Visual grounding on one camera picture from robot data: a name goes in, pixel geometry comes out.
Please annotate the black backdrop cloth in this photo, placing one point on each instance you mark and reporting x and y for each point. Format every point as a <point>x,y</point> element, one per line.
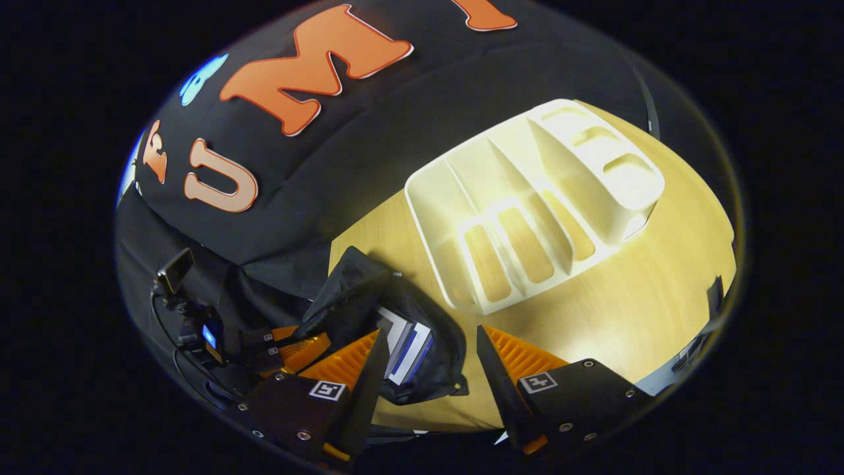
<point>369,152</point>

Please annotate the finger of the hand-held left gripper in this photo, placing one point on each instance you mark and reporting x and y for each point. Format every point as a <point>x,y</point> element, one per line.
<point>297,353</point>
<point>270,336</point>

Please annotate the black schoolbag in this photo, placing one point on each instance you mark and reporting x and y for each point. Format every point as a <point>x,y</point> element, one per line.
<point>349,284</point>

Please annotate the white bookshelf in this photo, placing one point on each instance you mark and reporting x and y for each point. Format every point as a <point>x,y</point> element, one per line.
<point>593,171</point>

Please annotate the blue cover book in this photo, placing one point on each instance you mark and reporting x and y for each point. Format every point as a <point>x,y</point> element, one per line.
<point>417,359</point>

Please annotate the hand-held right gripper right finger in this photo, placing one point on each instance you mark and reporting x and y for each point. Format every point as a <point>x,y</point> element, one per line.
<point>580,402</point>

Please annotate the dark upright object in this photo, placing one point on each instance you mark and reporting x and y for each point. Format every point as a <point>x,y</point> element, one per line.
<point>716,297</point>

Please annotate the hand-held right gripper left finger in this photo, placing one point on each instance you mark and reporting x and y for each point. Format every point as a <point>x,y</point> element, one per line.
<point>303,409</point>

